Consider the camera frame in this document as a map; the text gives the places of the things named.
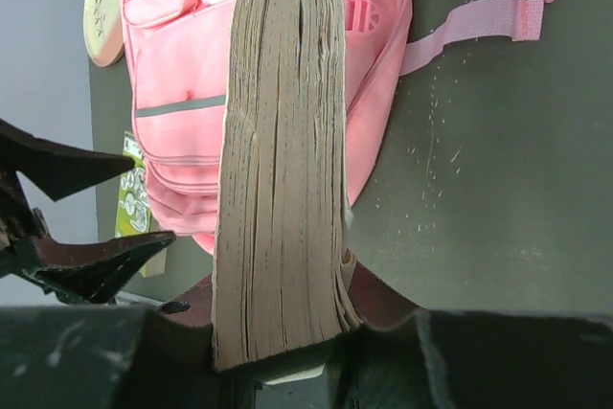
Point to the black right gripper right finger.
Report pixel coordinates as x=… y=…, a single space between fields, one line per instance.
x=407 y=356

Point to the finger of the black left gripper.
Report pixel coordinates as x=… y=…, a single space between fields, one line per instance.
x=91 y=273
x=56 y=169

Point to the pink student backpack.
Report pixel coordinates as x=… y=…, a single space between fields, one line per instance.
x=177 y=59

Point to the cream and pink plate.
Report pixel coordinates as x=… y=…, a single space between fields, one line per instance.
x=102 y=31

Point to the green thin booklet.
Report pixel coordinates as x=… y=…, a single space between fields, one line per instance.
x=133 y=213

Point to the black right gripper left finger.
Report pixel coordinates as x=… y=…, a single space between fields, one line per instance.
x=108 y=357

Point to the red thick paperback book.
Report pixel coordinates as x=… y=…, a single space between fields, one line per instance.
x=283 y=204

